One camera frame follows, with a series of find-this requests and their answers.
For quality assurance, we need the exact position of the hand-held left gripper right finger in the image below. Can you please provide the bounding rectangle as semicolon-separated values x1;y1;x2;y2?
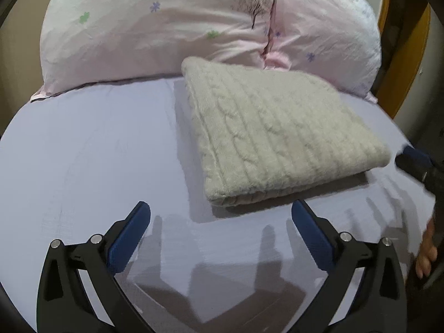
279;200;407;333

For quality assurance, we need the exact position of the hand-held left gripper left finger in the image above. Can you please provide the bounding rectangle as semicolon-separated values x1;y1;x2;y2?
36;201;164;333

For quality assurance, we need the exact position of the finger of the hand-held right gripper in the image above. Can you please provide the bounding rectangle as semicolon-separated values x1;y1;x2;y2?
395;146;438;183

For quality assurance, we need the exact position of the cream cable-knit sweater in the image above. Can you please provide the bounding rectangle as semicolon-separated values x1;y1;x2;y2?
181;56;392;209

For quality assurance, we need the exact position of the person's right hand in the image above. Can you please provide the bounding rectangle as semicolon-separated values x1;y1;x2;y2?
415;220;438;279

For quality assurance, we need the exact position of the lavender bed sheet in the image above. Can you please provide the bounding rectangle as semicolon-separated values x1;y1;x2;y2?
0;76;438;333

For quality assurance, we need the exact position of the wooden headboard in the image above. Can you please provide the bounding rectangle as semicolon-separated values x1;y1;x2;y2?
333;0;431;119

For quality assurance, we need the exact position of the pink floral pillow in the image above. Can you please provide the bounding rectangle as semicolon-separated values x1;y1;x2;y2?
31;0;382;104

